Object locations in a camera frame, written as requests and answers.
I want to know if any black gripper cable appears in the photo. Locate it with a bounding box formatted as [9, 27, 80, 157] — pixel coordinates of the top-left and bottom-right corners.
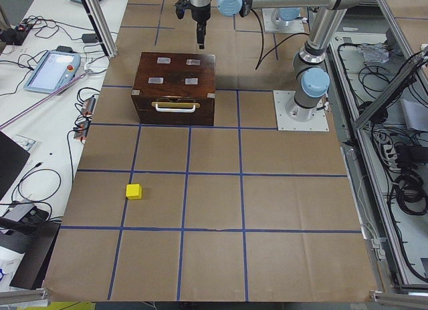
[250, 8, 317, 70]

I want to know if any dark wooden drawer box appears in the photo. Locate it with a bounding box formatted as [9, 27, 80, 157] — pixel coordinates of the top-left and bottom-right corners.
[131, 52, 216, 126]

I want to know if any black power adapter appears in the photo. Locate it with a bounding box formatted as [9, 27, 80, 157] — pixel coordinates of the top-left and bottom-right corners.
[81, 33, 98, 44]

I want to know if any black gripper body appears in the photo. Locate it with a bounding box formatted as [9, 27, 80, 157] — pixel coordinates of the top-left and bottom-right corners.
[175, 0, 211, 22]

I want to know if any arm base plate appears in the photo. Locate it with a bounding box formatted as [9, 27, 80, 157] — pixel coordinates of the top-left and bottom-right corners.
[273, 90, 329, 132]
[262, 7, 308, 33]

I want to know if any black laptop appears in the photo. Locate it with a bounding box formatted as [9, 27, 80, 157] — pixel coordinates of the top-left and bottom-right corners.
[0, 132, 30, 198]

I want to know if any aluminium frame post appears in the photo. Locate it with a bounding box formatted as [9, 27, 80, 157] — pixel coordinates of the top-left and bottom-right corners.
[81, 0, 118, 59]

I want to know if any light wooden drawer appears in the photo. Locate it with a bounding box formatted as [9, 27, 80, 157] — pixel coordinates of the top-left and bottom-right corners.
[150, 100, 201, 114]

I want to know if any yellow cube block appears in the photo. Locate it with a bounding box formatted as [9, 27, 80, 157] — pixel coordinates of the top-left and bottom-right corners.
[126, 184, 143, 200]

